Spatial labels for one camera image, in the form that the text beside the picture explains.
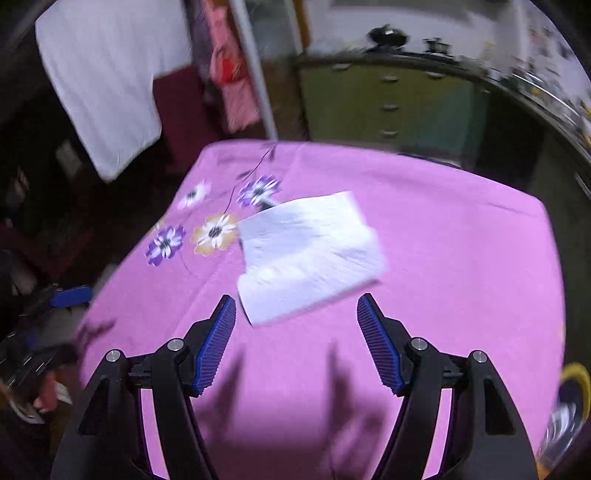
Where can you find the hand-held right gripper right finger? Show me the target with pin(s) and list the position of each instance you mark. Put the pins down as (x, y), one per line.
(379, 346)

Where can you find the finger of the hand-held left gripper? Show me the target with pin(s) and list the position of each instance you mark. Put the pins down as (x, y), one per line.
(71, 296)

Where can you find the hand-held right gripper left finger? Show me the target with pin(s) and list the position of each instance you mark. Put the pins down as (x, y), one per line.
(214, 346)

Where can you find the white paper sheets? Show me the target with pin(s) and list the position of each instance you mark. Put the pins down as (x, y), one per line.
(309, 258)

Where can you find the clear plastic bottle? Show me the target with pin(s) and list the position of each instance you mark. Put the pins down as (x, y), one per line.
(563, 427)

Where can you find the yellow-rimmed dark bin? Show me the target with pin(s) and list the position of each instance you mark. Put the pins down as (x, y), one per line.
(575, 397)

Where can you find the person's left hand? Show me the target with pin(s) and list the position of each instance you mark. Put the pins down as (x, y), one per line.
(46, 392)

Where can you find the pink floral tablecloth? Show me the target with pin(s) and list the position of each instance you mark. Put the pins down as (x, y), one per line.
(415, 258)

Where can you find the dark red hanging cloth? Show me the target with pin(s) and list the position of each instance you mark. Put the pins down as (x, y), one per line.
(184, 120)

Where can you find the white hanging cloth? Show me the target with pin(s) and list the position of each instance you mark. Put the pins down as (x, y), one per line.
(104, 78)

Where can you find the green drawer cabinet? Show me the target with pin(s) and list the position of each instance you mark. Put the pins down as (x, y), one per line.
(388, 101)

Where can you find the dark kitchen counter cabinets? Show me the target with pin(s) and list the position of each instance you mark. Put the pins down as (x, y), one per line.
(531, 152)

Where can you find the red patterned hanging cloth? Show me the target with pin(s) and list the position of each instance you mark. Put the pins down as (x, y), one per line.
(231, 69)

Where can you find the white metal pole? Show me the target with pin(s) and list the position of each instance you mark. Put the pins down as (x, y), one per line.
(256, 69)

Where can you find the black wok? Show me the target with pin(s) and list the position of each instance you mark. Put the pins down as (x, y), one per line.
(388, 36)

